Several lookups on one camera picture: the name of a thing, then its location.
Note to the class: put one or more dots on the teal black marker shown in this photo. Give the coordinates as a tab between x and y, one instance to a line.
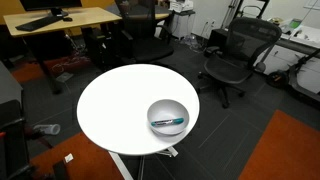
166	122

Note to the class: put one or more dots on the grey bowl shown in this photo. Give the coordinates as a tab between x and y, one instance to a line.
166	109

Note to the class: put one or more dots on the black padded office chair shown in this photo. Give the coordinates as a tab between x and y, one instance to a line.
146	46

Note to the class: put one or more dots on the white cabinet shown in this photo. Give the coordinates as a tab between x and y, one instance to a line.
182	25

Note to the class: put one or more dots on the black mesh office chair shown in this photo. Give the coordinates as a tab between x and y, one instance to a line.
226	68

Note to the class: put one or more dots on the black floor box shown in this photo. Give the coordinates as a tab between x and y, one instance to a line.
218	37

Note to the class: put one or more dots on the black computer tower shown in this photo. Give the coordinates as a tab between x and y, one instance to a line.
95	46

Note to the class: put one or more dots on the white table base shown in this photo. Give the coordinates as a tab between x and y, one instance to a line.
117	164

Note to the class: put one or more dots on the white printer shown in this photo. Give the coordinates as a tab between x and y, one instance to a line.
181	5

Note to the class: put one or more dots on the light wooden desk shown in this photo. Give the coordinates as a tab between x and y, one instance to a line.
83	16

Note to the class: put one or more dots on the small white paper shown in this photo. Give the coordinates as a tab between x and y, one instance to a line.
68	158

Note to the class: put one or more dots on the black computer mouse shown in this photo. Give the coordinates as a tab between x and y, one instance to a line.
67	19

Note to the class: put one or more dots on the clear plastic cup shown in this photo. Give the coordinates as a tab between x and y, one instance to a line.
48	129

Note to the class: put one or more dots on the black metal stand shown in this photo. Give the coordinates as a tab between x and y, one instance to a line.
248	8

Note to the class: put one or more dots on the black keyboard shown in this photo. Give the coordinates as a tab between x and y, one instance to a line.
38	23

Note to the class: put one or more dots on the black computer monitor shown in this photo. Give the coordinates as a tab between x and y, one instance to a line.
50	4

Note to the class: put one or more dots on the black electric scooter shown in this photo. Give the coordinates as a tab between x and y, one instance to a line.
300	78

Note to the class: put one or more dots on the green item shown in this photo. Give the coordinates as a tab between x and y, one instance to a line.
295	23

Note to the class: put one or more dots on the grey cabinet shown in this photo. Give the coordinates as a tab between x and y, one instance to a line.
8	83

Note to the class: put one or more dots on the black chair with armrest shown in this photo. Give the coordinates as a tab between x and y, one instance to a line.
11	140

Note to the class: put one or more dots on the white side counter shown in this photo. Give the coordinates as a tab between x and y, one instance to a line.
310	36

